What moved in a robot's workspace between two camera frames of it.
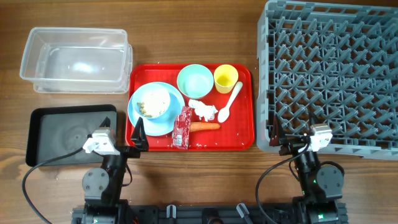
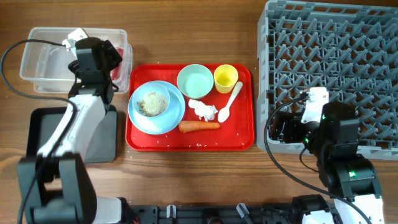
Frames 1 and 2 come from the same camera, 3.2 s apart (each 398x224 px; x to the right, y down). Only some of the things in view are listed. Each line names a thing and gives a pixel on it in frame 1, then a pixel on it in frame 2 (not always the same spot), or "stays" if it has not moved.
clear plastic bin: [76, 60] stays
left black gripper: [140, 139] → [114, 56]
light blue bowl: [150, 101] stays
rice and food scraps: [153, 104] stays
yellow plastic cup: [225, 77] stays
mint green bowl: [195, 81] stays
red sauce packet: [181, 131] → [115, 73]
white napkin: [203, 110] stays
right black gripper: [278, 138] → [293, 121]
